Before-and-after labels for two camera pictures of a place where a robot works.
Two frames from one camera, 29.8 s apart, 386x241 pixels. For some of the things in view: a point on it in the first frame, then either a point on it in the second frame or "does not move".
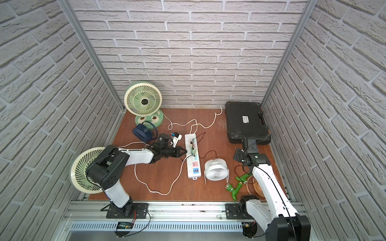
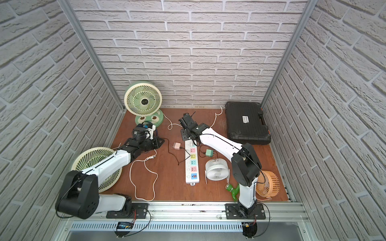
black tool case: [245, 120] does not move
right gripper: [236, 156] -> [183, 135]
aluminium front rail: [159, 211] does not move
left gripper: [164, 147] -> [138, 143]
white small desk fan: [216, 169] does not move
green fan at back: [143, 100] does not move
